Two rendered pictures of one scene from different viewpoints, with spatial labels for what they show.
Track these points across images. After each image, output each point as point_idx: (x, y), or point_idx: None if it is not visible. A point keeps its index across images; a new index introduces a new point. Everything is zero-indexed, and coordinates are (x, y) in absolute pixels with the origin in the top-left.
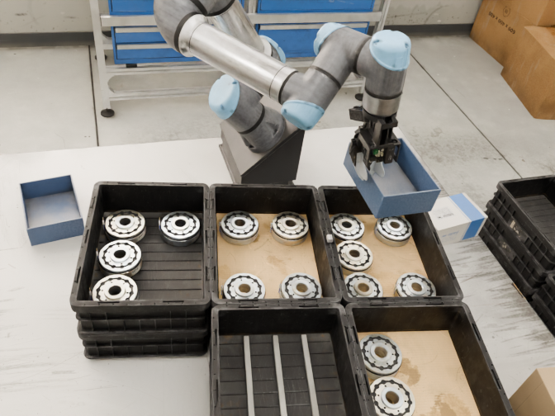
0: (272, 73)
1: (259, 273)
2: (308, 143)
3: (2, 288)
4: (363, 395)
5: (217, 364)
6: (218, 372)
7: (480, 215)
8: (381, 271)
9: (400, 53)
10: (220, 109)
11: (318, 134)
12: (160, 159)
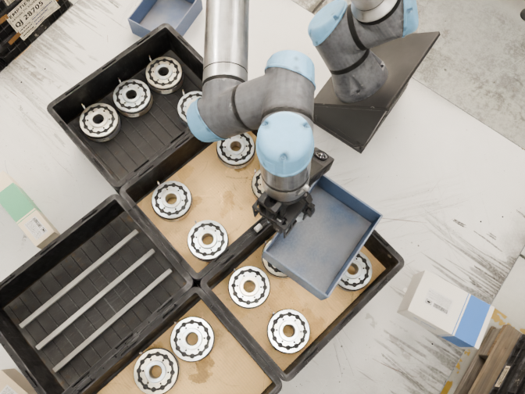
0: (209, 60)
1: (205, 197)
2: (437, 119)
3: (87, 51)
4: (117, 351)
5: (69, 233)
6: (62, 238)
7: (472, 340)
8: (291, 288)
9: (269, 159)
10: (308, 33)
11: (459, 119)
12: (291, 30)
